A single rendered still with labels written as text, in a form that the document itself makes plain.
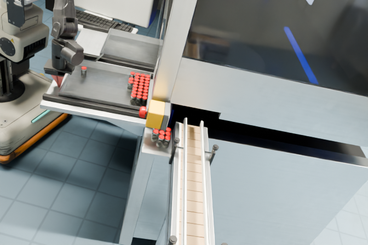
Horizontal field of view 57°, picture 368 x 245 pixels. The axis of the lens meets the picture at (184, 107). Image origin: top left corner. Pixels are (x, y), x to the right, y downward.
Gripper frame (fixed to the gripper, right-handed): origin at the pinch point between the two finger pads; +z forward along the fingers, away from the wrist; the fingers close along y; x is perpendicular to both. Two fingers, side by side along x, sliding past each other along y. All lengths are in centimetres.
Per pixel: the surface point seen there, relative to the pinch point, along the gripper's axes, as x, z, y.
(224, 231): -13, 65, 87
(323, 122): -14, -15, 101
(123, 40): 50, 2, 19
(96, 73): 16.1, 2.0, 11.4
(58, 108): -10.9, 2.8, 2.7
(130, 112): -8.4, 0.9, 29.0
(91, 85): 6.3, 2.2, 11.1
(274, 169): -14, 14, 93
